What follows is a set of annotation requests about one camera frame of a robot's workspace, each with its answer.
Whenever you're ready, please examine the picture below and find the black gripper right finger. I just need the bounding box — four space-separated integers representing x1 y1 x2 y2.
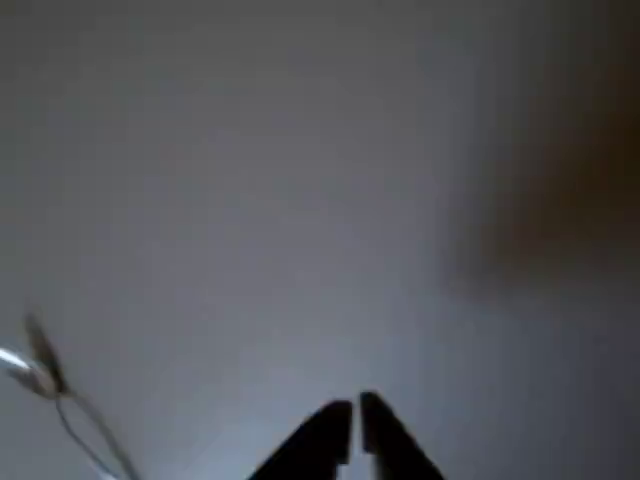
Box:
359 390 447 480

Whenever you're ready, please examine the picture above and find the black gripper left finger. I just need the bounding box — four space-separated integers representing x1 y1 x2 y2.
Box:
248 399 354 480

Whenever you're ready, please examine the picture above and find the thin grey cable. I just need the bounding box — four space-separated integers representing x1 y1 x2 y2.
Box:
53 390 142 480

